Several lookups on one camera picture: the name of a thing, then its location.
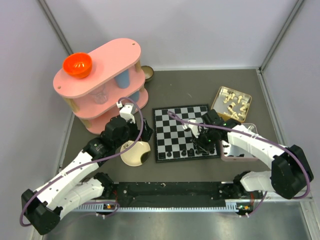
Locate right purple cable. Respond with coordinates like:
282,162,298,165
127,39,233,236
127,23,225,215
166,110,312,218

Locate upper blue cup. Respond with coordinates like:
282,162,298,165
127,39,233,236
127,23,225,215
114,69,130,89

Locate blue cup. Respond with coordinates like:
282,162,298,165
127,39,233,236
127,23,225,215
129,91,140,102
114,69,130,89

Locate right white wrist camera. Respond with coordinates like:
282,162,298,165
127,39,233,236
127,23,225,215
182,119,204,139

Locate pink tin box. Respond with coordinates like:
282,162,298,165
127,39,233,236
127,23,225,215
219,122,260,163

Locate lower blue cup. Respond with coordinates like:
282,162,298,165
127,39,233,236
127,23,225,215
129,91,140,102

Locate yellow tin box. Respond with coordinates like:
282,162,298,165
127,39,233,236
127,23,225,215
210,86,252,123

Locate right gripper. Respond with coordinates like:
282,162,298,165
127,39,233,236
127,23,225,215
190,127,217,154

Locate black chess pieces heap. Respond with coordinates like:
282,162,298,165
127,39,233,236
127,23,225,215
221,141,245,157

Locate orange bowl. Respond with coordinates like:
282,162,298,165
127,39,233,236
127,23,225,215
62,52,93,79

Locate purple cable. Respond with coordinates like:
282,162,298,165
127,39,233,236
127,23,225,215
19,97,144,227
166,110,312,218

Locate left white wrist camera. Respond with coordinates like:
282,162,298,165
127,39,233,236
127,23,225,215
117,103,136,124

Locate cream plate with flower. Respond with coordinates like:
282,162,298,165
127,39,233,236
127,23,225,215
120,140,151,167

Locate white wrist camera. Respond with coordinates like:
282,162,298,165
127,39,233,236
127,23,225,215
117,103,136,124
182,119,204,139

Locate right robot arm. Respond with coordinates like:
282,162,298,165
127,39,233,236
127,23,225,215
183,110,314,200

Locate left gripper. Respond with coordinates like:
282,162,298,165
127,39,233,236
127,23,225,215
114,116,154,149

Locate brown ceramic bowl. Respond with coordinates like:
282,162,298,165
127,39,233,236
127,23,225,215
141,65,154,83

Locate clear drinking glass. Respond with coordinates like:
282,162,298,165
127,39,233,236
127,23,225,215
89,84,109,105

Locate white chess pieces heap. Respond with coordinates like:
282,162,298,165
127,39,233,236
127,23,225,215
223,92,250,121

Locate pink wooden shelf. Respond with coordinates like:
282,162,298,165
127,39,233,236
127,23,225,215
53,38,149,135

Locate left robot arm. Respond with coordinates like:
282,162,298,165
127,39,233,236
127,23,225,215
21,116,154,236

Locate black white chessboard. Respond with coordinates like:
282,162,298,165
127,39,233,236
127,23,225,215
152,104,220,163

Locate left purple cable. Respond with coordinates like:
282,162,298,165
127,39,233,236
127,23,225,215
19,97,144,227

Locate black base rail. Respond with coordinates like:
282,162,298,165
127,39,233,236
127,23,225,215
96,181,263,208

